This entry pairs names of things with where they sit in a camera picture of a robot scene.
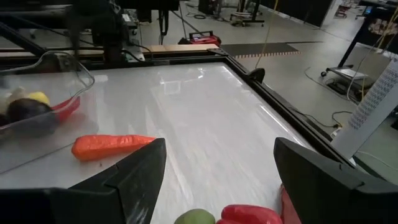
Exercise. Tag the black wheeled stand base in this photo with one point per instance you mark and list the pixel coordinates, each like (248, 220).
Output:
(345, 73)

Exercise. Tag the wooden table board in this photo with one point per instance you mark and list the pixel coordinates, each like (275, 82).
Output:
(183, 47)

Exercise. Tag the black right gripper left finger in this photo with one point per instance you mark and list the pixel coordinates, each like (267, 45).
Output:
(130, 186)

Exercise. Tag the clear plastic basket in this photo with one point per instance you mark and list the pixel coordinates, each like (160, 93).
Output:
(40, 149)

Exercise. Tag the black metal table frame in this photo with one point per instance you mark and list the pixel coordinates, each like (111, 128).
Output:
(280, 102)

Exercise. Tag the black camera clamp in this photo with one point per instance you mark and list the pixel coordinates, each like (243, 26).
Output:
(258, 74)

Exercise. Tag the red chili pepper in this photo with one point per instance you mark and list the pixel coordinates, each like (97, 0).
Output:
(66, 109)

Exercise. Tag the orange carrot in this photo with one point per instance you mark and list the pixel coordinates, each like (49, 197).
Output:
(105, 146)

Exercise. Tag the black equipment stand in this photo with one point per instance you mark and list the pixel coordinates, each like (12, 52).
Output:
(252, 12)

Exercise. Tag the green oval fruit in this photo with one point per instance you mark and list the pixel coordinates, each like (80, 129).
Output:
(194, 217)

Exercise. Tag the dark purple plum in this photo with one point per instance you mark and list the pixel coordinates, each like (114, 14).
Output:
(28, 110)

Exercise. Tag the white tower fan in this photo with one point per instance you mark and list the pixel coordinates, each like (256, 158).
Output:
(370, 105)

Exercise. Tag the red toolbox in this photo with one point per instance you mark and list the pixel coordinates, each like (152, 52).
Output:
(205, 39)

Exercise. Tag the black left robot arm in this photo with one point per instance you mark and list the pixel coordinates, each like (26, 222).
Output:
(105, 28)

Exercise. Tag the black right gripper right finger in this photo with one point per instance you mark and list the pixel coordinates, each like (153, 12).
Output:
(326, 196)

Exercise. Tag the red bell pepper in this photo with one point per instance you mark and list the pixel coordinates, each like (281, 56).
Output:
(248, 214)

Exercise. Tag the white power strip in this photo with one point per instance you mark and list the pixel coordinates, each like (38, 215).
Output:
(335, 132)

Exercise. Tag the dark striped-edge floor mat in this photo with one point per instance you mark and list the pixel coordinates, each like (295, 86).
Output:
(258, 49)

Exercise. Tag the yellow lemon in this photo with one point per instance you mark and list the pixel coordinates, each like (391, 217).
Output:
(38, 97)

